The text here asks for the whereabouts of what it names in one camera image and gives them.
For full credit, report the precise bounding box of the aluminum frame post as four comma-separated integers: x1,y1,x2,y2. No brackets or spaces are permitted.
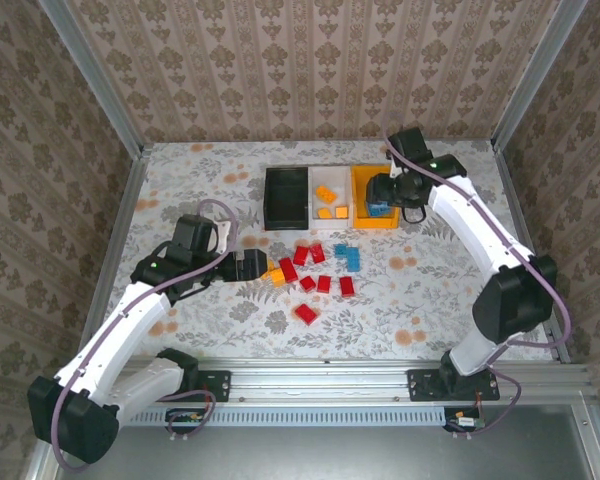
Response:
490,0,590,153
38,0,146,157

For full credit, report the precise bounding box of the aluminum table side rail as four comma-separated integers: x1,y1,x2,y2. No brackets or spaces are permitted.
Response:
493,143,572,364
77,147,154,351

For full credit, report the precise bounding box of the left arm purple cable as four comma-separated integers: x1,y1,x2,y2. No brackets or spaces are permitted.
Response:
49,198,240,472

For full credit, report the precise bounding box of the floral printed table cover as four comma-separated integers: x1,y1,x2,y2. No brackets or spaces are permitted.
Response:
107,139,561,362

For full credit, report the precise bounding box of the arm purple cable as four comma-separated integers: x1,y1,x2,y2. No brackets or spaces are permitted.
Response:
49,198,240,472
382,112,574,441

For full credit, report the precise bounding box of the black plastic bin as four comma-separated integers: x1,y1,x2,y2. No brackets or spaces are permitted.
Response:
263,166,312,232

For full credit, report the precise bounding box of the orange plastic bin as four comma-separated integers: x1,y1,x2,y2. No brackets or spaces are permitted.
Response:
349,163,401,231

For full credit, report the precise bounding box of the long red lego brick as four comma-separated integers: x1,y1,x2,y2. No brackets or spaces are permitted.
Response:
278,257,300,285

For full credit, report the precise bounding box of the gray metal panel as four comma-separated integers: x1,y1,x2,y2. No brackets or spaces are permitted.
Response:
27,404,600,480

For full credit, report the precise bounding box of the aluminum base rail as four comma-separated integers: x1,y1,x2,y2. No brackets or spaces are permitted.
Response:
119,358,596,405

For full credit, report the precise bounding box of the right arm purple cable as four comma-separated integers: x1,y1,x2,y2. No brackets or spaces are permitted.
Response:
382,112,574,441

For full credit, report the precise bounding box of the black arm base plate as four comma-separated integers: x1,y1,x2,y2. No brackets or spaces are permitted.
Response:
179,369,231,403
408,368,501,402

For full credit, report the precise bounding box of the gray slotted cable duct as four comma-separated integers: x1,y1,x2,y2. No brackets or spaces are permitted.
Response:
124,405,449,428

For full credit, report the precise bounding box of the white plastic bin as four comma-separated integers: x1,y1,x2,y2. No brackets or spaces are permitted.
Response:
307,164,355,231

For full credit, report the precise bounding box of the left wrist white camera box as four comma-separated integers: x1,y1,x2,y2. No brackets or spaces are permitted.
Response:
214,219,233,257

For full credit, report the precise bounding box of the small connector circuit board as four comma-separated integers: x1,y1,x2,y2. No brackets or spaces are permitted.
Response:
165,407,206,432
444,407,487,434

